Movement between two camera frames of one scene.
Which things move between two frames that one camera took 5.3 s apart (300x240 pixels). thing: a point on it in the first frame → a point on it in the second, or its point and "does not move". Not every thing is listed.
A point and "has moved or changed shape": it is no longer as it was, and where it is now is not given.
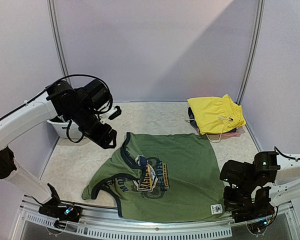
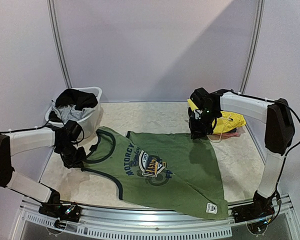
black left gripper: [103, 138] → [78, 163]
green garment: [164, 177] has moved or changed shape
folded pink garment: [237, 133] does not move
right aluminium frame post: [259, 23] does not move
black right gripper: [233, 203] → [196, 128]
